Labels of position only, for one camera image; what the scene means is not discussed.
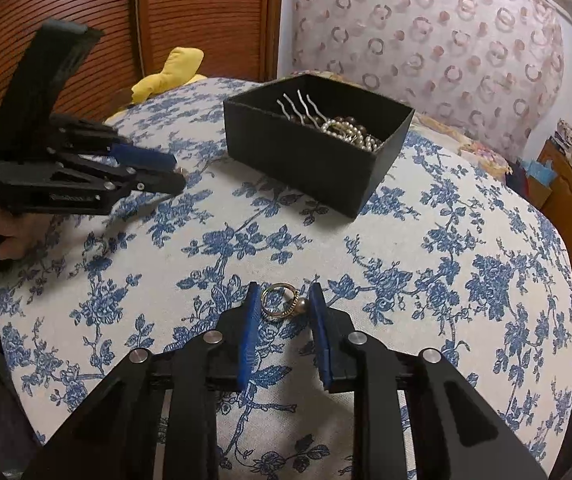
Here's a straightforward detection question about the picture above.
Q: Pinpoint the floral bedspread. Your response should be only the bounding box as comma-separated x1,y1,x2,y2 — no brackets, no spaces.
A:
411,110,512,181

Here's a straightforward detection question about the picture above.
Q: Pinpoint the plain gold ring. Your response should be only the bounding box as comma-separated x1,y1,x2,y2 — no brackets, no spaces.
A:
260,282,298,313

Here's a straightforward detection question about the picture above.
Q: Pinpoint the black jewelry box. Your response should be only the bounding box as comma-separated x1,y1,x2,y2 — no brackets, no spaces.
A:
222,73,415,219

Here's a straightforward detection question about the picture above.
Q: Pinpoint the silver wavy hair fork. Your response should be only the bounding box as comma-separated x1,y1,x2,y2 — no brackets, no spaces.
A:
276,89,329,128

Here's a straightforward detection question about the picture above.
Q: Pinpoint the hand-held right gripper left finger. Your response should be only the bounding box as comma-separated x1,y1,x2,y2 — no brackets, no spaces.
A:
22,281,263,480

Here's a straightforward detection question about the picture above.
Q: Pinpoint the pearl bead bracelet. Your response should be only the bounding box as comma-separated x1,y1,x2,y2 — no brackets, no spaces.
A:
322,116,384,153

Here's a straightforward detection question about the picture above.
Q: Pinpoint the person's left hand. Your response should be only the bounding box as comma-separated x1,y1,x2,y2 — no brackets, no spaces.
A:
0,185,74,261

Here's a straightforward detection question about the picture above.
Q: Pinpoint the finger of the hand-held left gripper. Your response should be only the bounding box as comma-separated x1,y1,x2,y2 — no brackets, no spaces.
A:
0,160,187,216
48,112,178,171

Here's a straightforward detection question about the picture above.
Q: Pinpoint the box with blue paper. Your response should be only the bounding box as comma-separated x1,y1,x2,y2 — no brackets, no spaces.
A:
513,157,556,207

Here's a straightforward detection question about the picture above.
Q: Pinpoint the blue floral tablecloth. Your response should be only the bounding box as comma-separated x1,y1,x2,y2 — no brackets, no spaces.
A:
0,77,572,480

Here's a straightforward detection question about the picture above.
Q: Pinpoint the yellow plush toy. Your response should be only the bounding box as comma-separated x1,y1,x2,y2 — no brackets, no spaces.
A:
106,47,209,121

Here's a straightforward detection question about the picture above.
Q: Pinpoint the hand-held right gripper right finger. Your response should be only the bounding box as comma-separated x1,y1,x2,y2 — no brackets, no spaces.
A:
308,281,549,480

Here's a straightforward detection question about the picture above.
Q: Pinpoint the gold ring with pearl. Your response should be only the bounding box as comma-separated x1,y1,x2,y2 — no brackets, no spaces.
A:
263,296,313,322

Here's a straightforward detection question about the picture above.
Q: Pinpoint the pink ring-patterned curtain cloth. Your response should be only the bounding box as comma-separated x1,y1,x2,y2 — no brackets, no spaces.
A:
291,0,567,156

